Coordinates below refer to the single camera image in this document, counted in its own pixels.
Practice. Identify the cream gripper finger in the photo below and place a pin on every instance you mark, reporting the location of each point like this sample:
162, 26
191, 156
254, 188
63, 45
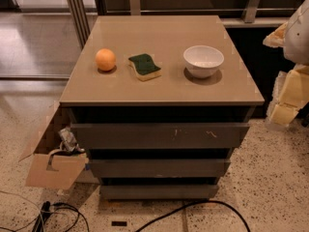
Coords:
276, 38
290, 94

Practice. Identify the grey top drawer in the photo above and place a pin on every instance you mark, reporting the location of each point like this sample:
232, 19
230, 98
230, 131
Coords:
160, 135

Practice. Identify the grey drawer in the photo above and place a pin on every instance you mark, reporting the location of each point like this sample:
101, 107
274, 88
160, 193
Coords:
159, 168
158, 192
160, 135

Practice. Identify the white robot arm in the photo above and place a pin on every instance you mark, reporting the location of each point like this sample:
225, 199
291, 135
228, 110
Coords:
296, 42

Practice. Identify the grey drawer cabinet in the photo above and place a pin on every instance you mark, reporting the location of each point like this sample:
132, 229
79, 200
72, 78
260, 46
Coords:
119, 97

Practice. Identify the grey bottom drawer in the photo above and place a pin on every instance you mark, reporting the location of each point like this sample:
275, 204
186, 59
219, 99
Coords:
158, 192

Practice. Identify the grey middle drawer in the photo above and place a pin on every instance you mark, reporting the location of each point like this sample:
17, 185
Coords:
159, 168

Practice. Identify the white bowl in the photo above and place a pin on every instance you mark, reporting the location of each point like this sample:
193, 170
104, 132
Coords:
202, 61

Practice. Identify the green yellow sponge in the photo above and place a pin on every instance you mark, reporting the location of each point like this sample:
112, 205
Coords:
144, 67

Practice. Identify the orange fruit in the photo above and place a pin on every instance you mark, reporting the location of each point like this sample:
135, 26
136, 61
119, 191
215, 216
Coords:
105, 59

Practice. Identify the crumpled silver wrapper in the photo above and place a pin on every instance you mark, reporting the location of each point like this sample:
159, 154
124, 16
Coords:
69, 142

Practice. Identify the brown cardboard box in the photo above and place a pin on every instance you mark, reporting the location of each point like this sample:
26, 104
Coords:
52, 167

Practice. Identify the metal railing frame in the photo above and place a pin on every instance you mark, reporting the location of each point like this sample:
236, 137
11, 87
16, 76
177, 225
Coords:
236, 13

